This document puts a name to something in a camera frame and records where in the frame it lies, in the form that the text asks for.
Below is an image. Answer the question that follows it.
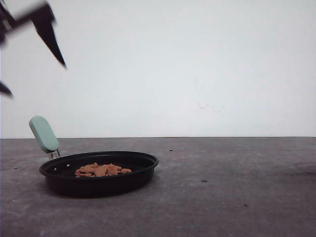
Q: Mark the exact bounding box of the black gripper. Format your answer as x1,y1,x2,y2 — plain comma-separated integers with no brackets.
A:
0,1,67,97

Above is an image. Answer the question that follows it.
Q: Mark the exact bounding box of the black frying pan green handle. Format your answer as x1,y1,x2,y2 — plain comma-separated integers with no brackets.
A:
29,116,158,197

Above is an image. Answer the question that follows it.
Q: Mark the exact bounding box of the pile of brown beef pieces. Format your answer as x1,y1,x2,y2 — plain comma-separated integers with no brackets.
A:
75,162,132,177

